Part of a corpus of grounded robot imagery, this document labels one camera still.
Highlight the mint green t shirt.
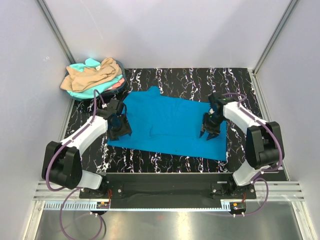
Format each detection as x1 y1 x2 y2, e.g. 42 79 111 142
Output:
66 57 125 100

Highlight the left slotted cable duct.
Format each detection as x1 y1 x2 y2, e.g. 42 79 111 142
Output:
44 200 110 211

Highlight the blue t shirt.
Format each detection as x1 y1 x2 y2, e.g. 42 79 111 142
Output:
107 86 227 162

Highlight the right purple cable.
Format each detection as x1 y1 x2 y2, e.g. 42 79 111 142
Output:
222 92 283 217

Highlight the right aluminium corner post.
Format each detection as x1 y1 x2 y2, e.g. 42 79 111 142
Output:
252 0 300 76

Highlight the dark grey laundry basket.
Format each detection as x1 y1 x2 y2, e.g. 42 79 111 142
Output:
65 59 127 100

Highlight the slotted cable duct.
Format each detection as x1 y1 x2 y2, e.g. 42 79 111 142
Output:
220 199 247 212
44 200 110 211

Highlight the right slotted cable duct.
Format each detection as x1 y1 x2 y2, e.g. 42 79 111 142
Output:
220 199 247 212

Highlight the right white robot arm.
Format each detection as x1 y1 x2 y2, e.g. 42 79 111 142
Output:
200 92 285 198

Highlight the coral pink t shirt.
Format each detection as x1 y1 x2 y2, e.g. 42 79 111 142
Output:
107 77 126 91

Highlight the beige t shirt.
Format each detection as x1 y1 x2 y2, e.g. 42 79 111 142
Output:
60 57 122 93

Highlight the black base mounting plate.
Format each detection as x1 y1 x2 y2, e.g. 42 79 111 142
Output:
79 173 257 200

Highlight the left aluminium corner post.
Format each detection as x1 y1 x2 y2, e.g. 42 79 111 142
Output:
35 0 76 64

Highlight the aluminium corner post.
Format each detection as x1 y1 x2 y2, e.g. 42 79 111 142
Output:
35 0 76 64
252 0 300 76

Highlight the aluminium front frame rail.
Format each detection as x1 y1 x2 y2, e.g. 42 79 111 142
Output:
33 180 305 202

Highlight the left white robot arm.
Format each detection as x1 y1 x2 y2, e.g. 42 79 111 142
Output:
41 99 132 194

